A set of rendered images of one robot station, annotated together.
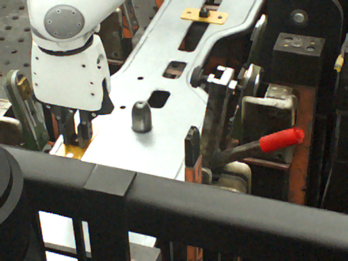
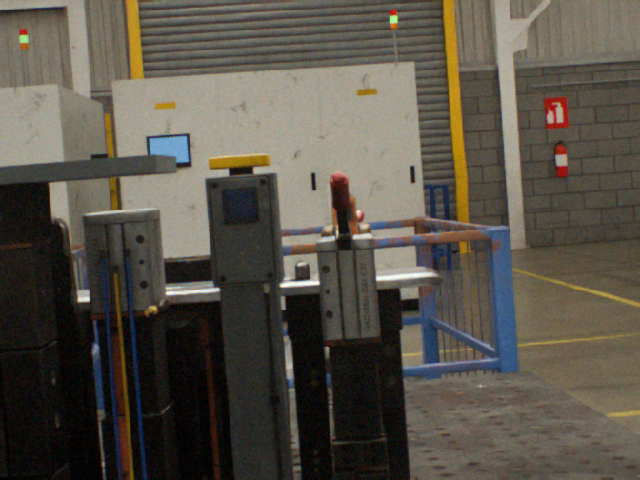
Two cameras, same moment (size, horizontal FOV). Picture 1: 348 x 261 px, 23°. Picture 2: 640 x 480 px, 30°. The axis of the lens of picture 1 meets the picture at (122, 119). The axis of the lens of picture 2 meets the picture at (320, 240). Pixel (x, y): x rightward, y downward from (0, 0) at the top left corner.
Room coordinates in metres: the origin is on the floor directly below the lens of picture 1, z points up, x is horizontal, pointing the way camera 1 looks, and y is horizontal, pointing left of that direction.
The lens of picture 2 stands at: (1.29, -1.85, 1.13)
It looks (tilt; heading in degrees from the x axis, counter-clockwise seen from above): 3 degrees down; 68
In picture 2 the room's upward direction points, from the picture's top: 4 degrees counter-clockwise
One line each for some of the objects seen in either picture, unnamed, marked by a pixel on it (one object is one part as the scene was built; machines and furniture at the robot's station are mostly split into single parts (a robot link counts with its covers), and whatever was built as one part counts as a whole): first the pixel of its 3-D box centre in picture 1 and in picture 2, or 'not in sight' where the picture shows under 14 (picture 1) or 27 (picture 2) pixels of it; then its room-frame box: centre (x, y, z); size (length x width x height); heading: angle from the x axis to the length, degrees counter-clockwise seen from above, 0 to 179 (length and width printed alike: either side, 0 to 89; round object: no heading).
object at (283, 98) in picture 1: (268, 185); not in sight; (1.02, -0.23, 0.88); 0.11 x 0.09 x 0.37; 66
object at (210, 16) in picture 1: (204, 13); not in sight; (1.36, -0.17, 1.01); 0.08 x 0.04 x 0.01; 66
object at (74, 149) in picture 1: (77, 139); not in sight; (0.96, 0.07, 1.06); 0.08 x 0.04 x 0.01; 156
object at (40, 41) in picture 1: (65, 27); not in sight; (0.96, 0.06, 1.25); 0.09 x 0.08 x 0.03; 66
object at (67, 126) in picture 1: (59, 119); not in sight; (0.97, 0.09, 1.09); 0.03 x 0.03 x 0.07; 66
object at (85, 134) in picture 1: (91, 125); not in sight; (0.95, 0.04, 1.09); 0.03 x 0.03 x 0.07; 66
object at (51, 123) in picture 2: not in sight; (59, 186); (3.11, 8.71, 1.22); 2.40 x 0.54 x 2.45; 70
